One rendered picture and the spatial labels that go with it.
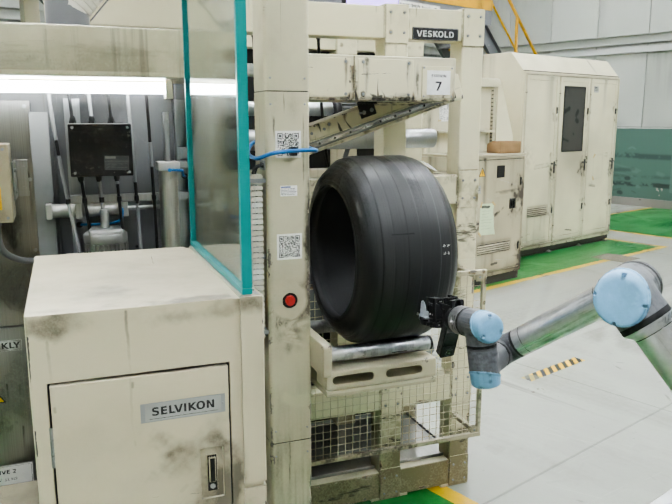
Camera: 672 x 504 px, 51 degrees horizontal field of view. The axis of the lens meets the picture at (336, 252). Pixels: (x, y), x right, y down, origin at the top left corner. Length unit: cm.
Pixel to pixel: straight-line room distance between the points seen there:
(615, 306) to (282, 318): 94
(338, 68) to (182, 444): 139
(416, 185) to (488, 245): 488
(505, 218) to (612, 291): 549
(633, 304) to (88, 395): 107
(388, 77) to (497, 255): 478
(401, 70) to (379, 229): 69
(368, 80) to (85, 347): 143
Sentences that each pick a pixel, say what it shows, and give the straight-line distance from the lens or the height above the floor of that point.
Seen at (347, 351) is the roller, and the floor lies 91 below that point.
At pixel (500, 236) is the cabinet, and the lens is 703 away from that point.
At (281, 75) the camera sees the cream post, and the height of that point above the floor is 170.
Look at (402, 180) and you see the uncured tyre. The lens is 203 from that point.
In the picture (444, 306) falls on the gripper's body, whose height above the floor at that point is 109.
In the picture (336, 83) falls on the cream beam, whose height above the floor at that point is 169.
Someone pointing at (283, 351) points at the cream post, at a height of 91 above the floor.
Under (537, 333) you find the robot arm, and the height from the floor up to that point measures 106.
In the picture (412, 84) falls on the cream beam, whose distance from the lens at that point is 244.
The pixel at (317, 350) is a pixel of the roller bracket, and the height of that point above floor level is 92.
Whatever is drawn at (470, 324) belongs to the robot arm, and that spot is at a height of 109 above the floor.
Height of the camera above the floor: 158
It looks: 11 degrees down
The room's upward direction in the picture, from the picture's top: straight up
